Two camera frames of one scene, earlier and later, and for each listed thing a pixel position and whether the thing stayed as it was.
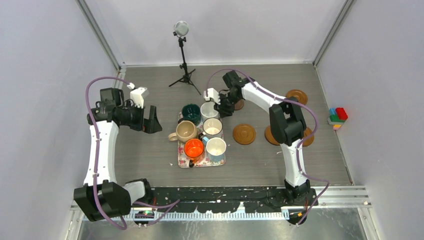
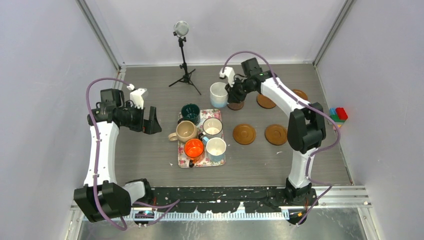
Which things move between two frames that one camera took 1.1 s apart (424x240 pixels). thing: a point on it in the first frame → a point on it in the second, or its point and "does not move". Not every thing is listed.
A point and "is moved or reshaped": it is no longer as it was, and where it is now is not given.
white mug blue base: (207, 111) is moved or reshaped
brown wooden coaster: (244, 134) does not move
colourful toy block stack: (337, 117) does not move
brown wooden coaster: (299, 94) does not move
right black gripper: (223, 110) → (234, 96)
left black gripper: (150, 125) does not move
